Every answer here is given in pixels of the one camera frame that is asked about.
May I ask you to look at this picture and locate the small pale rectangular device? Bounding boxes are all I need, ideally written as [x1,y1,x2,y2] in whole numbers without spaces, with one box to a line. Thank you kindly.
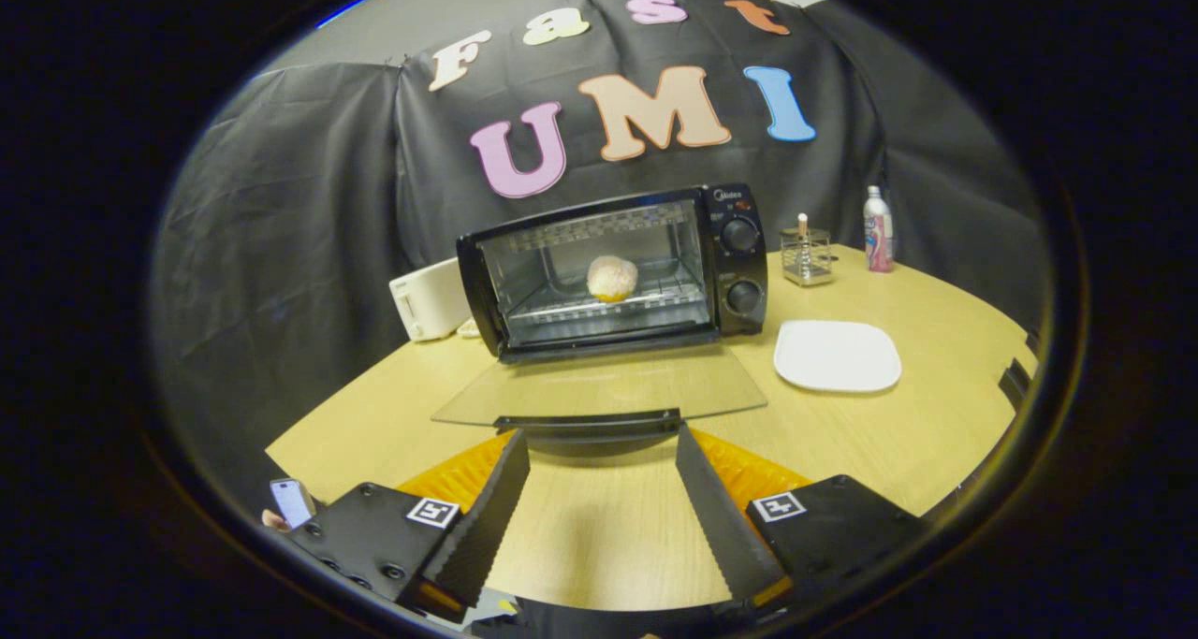
[270,478,317,530]

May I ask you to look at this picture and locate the round bread bun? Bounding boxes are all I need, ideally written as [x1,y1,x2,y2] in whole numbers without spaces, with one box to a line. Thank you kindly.
[586,254,640,304]

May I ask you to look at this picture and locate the white toaster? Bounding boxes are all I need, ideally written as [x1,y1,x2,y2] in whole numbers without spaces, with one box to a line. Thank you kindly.
[388,257,474,343]

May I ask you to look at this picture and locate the clear wire holder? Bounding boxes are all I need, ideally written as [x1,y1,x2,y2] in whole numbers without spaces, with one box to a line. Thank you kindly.
[780,227,834,287]

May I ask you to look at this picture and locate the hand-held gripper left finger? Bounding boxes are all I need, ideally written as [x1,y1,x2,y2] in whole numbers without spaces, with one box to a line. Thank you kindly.
[281,428,532,621]

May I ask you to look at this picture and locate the black toaster oven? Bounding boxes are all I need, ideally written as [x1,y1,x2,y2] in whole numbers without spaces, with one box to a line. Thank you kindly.
[431,183,770,448]

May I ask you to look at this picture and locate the black chair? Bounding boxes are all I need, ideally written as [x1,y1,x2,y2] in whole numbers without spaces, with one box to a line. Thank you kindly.
[997,326,1042,415]

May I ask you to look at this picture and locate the black backdrop cloth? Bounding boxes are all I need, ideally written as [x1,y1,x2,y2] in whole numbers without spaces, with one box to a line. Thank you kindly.
[150,0,1049,518]

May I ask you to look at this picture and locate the silver pink spray bottle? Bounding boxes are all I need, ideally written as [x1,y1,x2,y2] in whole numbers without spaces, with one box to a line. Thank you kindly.
[862,185,895,273]

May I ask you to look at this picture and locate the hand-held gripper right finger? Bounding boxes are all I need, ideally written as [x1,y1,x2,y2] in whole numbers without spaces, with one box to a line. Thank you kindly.
[674,422,928,612]

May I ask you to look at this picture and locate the white square plate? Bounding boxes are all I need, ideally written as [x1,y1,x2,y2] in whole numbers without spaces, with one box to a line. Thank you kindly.
[773,319,903,394]

